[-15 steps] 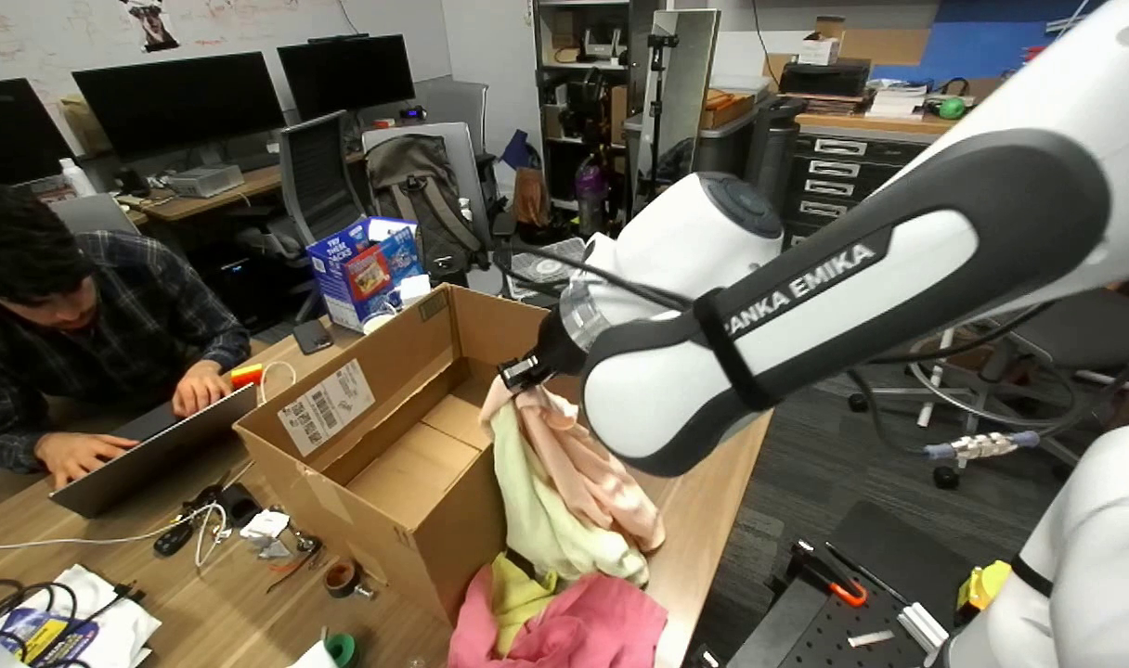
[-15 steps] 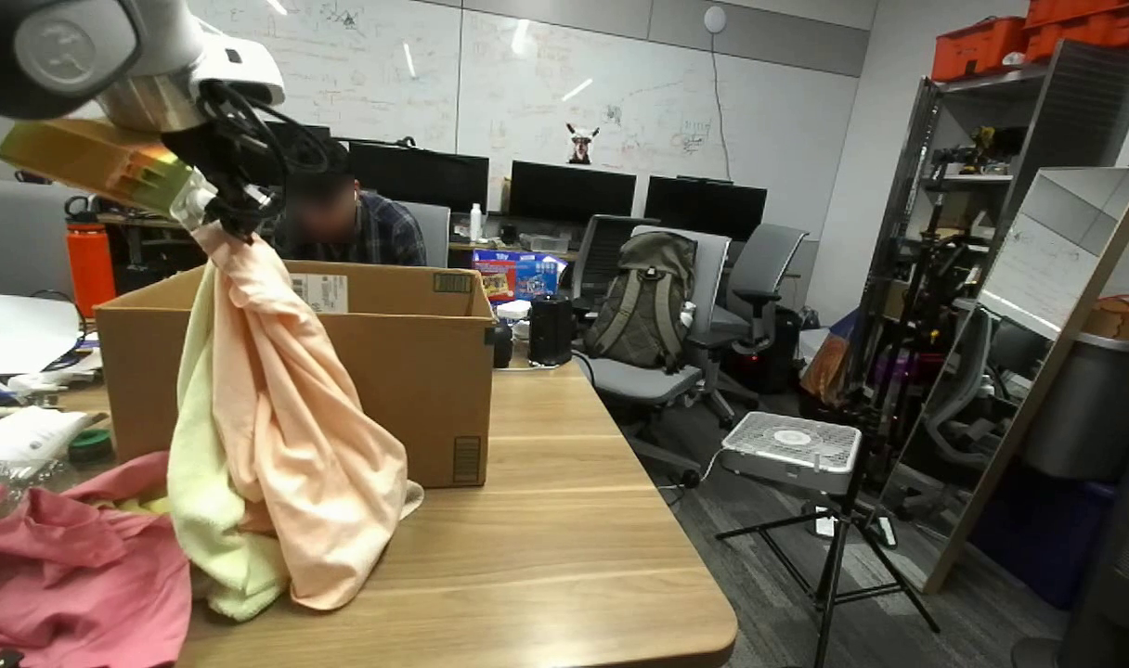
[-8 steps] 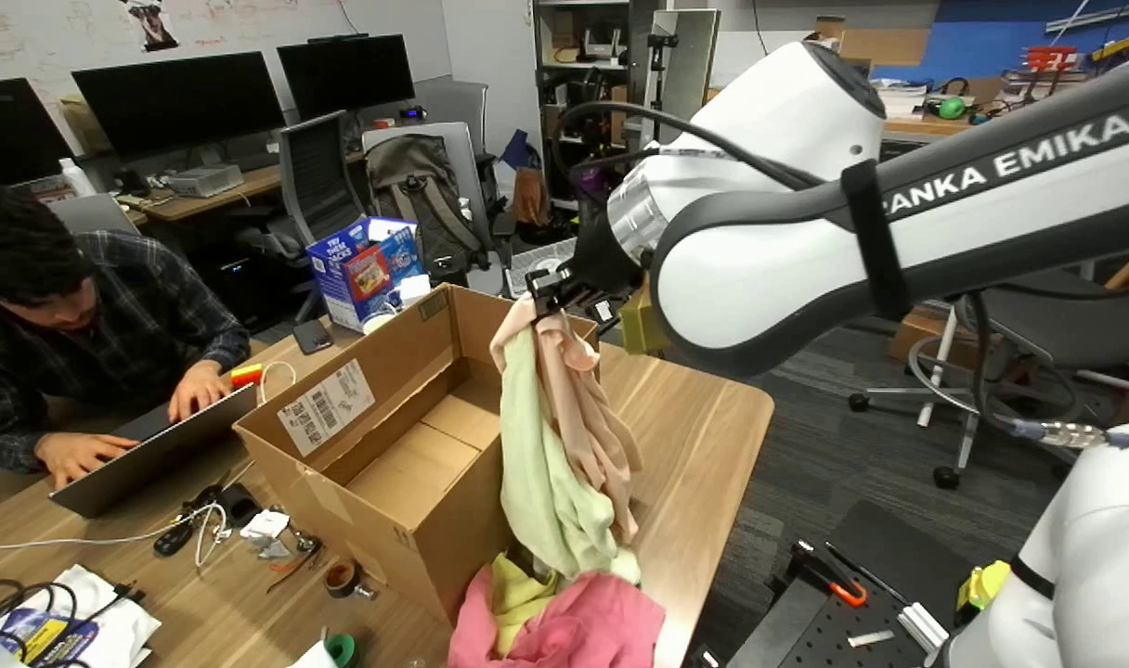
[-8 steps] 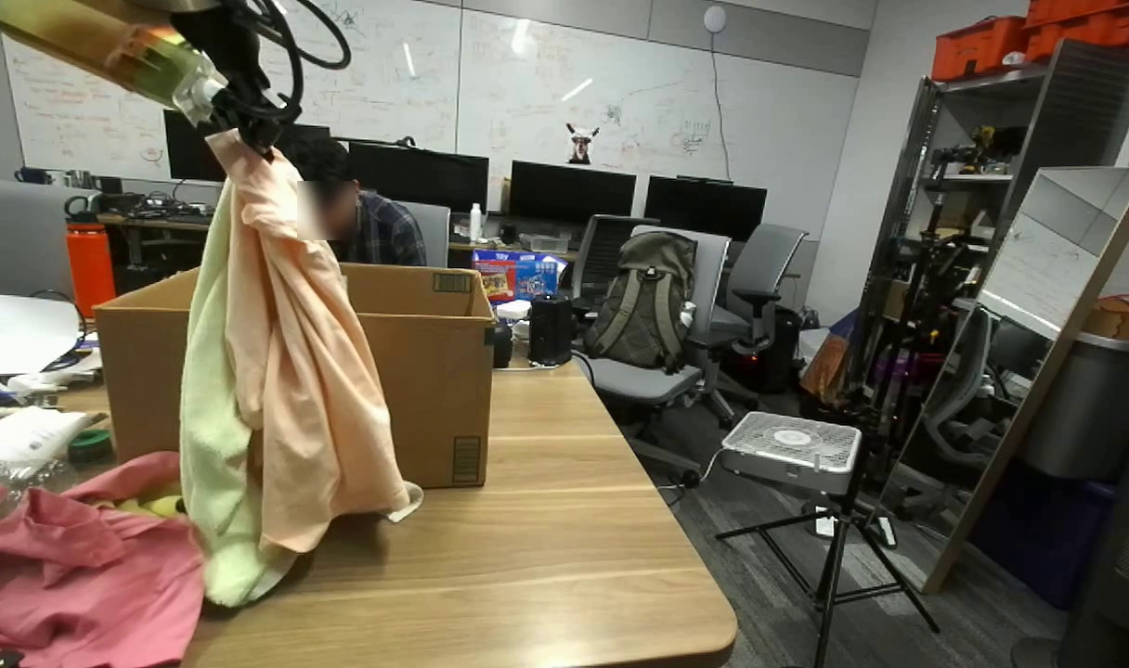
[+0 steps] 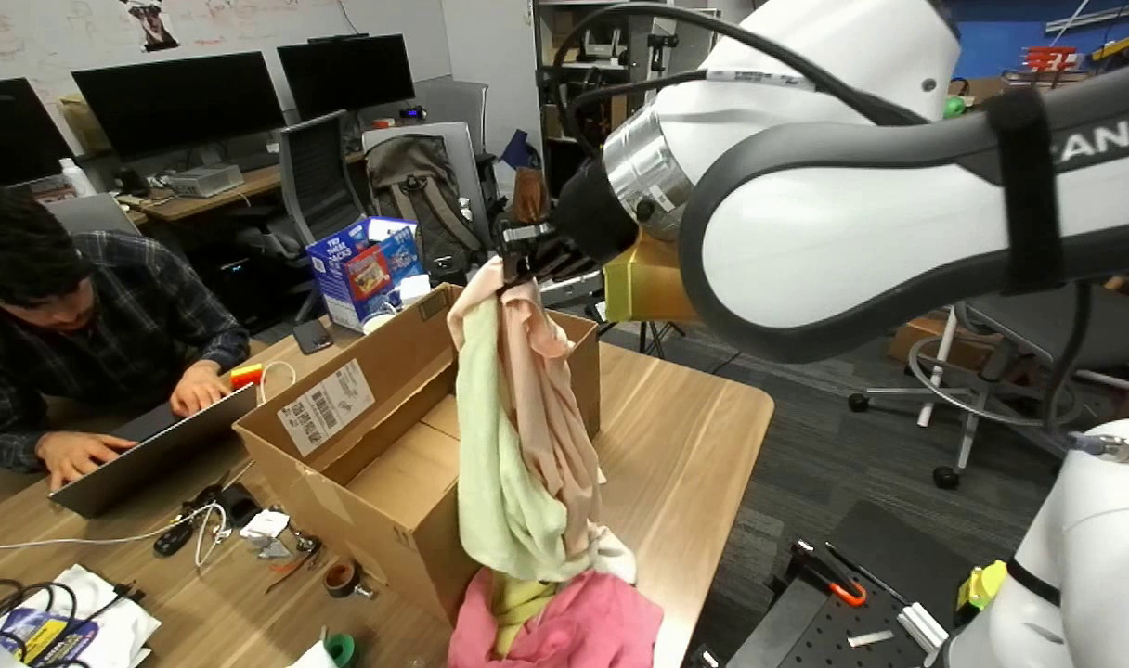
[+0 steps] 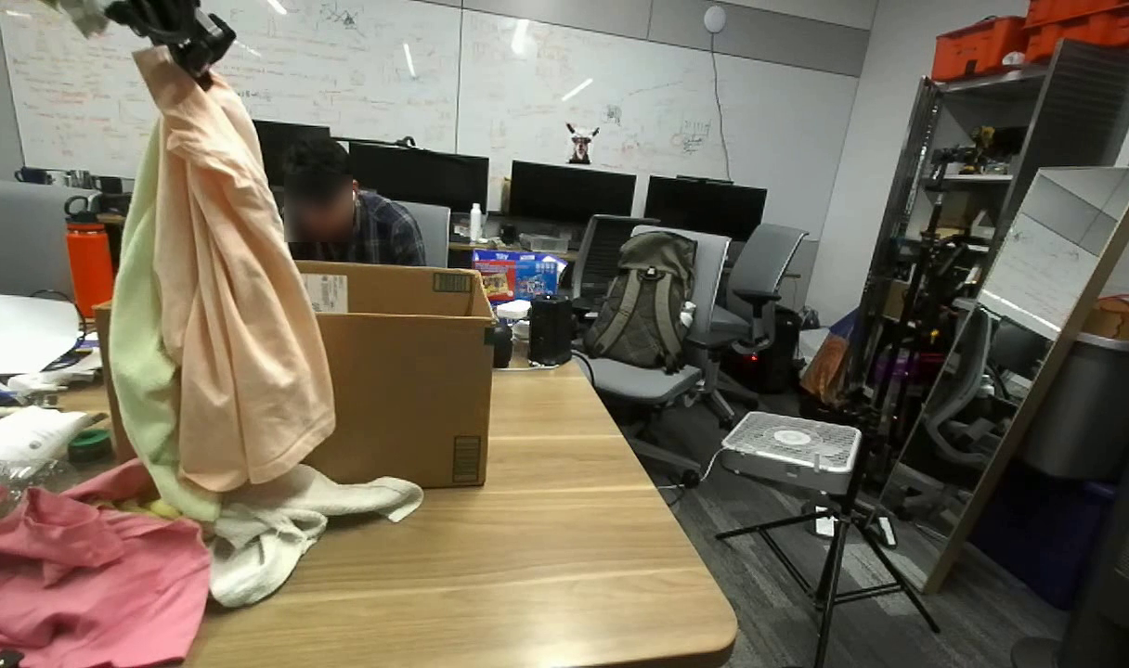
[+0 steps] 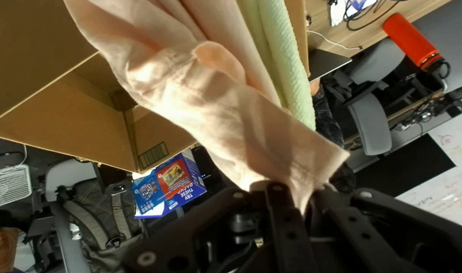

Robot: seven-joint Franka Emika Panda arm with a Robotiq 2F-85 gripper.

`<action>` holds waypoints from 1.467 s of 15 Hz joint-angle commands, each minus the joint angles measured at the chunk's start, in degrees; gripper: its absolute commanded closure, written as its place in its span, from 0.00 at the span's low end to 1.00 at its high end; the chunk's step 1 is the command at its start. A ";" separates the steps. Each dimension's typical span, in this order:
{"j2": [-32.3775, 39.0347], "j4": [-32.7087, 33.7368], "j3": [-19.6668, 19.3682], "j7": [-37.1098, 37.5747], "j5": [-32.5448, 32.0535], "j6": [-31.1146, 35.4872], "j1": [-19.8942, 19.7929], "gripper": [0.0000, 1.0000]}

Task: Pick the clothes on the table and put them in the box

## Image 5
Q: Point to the gray laptop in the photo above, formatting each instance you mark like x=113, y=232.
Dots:
x=143, y=457

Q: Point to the pink shirt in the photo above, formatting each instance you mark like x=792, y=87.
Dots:
x=578, y=631

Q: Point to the silver metal bar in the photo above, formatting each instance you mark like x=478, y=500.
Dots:
x=922, y=624

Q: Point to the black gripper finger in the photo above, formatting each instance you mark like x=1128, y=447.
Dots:
x=521, y=274
x=527, y=232

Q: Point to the white power adapter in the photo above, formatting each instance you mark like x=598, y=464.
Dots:
x=266, y=525

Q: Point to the black mesh office chair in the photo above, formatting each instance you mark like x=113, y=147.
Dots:
x=316, y=174

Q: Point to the brown cardboard box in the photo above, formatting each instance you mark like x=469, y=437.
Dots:
x=392, y=457

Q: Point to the blue product box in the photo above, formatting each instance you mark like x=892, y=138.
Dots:
x=366, y=274

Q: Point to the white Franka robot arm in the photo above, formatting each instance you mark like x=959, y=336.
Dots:
x=861, y=237

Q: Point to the yellow green base knob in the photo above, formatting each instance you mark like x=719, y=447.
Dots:
x=980, y=584

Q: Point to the brown tape roll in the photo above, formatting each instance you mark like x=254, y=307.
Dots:
x=343, y=577

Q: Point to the small black flat device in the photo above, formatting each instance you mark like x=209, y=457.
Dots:
x=309, y=336

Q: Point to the green tape roll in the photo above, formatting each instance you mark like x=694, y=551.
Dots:
x=343, y=650

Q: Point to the metal shelf rack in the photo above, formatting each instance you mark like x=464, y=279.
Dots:
x=624, y=51

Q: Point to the wooden monitor desk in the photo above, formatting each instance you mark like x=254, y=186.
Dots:
x=207, y=191

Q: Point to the small wall figurine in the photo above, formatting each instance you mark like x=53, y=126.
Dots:
x=152, y=24

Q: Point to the peach cloth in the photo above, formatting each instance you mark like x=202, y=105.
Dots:
x=552, y=394

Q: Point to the small orange yellow object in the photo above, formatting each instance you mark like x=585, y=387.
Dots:
x=245, y=375

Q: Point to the gray green backpack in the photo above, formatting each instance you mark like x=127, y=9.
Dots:
x=421, y=197

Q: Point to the black rolling stool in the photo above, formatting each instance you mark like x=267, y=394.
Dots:
x=1047, y=336

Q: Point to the light green cloth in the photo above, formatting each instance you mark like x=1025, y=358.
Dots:
x=495, y=468

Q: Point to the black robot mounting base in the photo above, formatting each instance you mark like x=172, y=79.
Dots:
x=809, y=617

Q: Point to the black computer monitor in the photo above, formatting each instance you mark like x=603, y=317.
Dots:
x=7, y=132
x=179, y=105
x=345, y=75

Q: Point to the yellow wrist mount piece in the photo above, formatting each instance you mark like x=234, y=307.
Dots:
x=642, y=285

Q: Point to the seated person in plaid shirt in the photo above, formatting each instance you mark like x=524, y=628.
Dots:
x=95, y=336

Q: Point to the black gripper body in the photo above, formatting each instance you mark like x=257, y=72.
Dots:
x=587, y=211

